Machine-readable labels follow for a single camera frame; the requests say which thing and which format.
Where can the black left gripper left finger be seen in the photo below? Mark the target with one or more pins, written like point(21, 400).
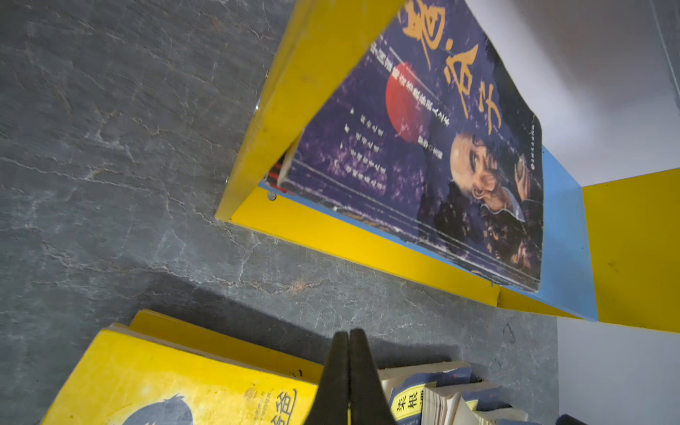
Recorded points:
point(331, 404)

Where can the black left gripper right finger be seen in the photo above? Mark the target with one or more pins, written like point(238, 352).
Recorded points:
point(367, 402)

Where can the purple old man book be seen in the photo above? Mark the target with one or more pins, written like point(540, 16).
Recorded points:
point(429, 141)

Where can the yellow pink blue bookshelf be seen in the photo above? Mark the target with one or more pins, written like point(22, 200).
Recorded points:
point(613, 257)

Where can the navy book leftmost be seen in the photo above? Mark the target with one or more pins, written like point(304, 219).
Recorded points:
point(404, 386)

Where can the navy book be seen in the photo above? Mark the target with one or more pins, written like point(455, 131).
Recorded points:
point(477, 403)
point(404, 386)

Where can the navy book middle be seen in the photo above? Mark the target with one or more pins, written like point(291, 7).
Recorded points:
point(477, 403)

